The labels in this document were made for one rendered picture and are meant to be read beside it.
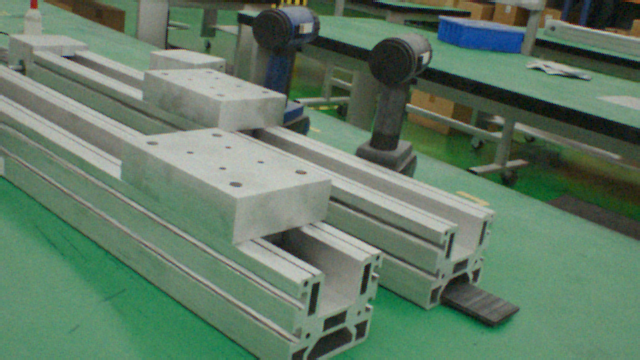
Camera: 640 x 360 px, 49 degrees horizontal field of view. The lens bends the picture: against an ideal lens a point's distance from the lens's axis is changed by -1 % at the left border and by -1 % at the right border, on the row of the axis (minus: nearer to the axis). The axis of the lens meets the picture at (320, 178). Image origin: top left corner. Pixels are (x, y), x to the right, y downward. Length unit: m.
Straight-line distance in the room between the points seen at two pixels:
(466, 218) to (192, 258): 0.28
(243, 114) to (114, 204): 0.24
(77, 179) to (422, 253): 0.35
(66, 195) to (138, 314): 0.20
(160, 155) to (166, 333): 0.15
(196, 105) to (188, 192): 0.30
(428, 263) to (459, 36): 2.37
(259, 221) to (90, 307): 0.17
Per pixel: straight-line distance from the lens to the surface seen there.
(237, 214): 0.54
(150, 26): 3.78
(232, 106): 0.85
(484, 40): 3.04
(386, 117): 0.93
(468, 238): 0.73
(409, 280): 0.69
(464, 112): 4.91
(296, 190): 0.58
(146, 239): 0.66
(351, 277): 0.58
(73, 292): 0.65
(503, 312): 0.71
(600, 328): 0.76
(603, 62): 4.13
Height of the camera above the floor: 1.10
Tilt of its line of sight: 18 degrees down
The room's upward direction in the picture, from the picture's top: 9 degrees clockwise
